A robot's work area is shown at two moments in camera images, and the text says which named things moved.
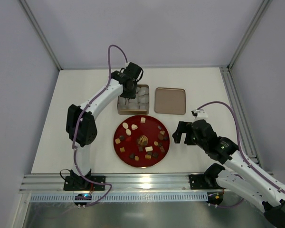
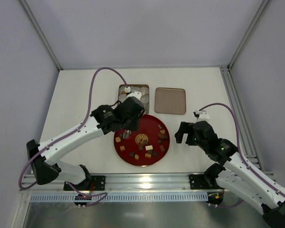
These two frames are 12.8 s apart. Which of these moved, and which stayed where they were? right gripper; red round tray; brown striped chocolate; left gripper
Moved: left gripper
Stayed: brown striped chocolate; red round tray; right gripper
